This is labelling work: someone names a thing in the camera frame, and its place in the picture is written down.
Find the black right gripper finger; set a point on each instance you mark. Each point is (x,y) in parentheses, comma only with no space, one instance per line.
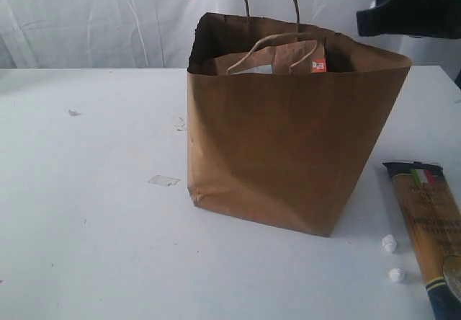
(418,18)

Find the brown coffee pouch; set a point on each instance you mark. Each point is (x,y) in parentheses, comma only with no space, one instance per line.
(299,58)

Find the spaghetti packet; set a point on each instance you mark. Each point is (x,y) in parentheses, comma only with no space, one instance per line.
(432,219)

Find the brown paper bag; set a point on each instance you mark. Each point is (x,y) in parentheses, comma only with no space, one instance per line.
(284,150)

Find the clear tape piece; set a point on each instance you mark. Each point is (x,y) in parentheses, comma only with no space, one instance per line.
(163,181)

